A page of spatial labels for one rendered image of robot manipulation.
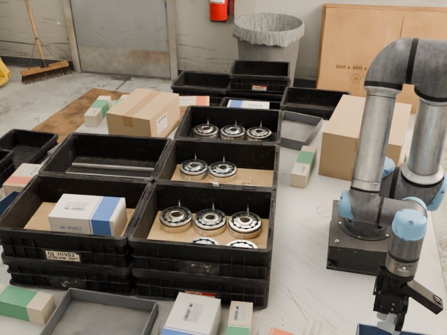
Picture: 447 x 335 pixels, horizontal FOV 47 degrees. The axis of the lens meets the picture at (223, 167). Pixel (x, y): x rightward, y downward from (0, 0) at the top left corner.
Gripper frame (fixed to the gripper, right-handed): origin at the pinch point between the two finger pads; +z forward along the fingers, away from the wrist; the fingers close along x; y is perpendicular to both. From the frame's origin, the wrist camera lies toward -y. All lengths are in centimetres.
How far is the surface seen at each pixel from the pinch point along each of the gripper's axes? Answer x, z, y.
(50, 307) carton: 13, 4, 95
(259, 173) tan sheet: -55, -15, 48
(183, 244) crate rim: 2, -18, 58
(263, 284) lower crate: -2.3, -6.4, 36.2
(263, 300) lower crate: -4.7, 0.9, 36.2
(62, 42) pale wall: -335, 2, 297
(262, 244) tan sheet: -16.6, -10.0, 39.5
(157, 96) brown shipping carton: -105, -25, 107
